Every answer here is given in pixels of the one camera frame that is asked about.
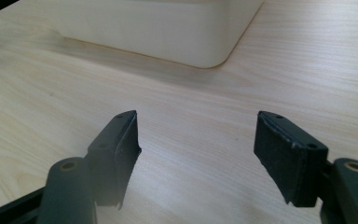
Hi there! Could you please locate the white plastic box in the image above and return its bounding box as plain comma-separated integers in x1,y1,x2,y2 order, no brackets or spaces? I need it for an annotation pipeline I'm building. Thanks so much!
27,0,265,69

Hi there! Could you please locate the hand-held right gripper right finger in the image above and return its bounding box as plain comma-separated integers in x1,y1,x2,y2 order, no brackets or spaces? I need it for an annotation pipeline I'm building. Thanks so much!
253,110,329,208

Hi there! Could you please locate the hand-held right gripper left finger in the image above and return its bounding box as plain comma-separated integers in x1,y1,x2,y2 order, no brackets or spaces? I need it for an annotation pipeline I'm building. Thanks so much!
85,109,143,210

